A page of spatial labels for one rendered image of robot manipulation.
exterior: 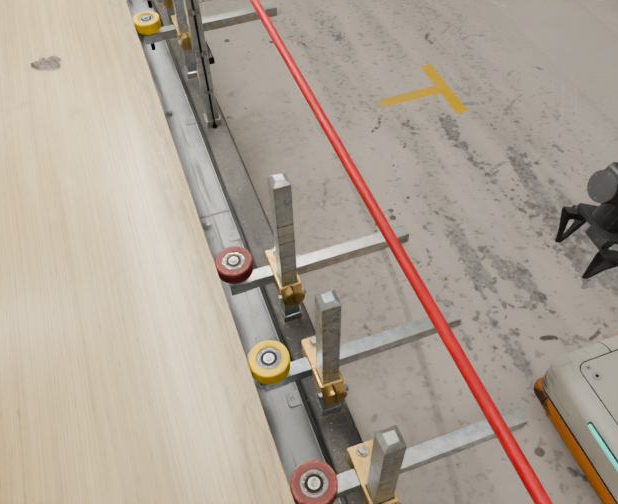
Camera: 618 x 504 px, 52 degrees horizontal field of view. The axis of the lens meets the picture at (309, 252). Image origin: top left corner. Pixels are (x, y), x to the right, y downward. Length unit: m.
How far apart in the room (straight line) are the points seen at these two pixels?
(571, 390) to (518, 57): 2.04
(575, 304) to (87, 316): 1.78
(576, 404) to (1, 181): 1.66
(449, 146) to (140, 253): 1.86
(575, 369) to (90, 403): 1.38
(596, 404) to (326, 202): 1.32
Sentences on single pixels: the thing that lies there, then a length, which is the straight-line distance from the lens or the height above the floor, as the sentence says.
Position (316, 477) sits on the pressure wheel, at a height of 0.91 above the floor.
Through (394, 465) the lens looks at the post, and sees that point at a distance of 0.99.
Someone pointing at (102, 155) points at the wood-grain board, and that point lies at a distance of 1.66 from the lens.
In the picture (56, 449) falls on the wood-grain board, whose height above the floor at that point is 0.90.
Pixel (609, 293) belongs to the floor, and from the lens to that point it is 2.61.
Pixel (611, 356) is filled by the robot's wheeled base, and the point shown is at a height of 0.28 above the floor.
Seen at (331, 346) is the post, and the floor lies 0.98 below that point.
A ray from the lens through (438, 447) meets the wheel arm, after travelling 1.21.
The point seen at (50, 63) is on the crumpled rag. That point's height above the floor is 0.92.
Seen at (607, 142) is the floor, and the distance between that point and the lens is 3.19.
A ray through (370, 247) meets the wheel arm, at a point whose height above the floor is 0.83.
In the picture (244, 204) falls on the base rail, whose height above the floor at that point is 0.70.
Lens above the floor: 1.97
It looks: 52 degrees down
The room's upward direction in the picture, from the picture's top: 2 degrees counter-clockwise
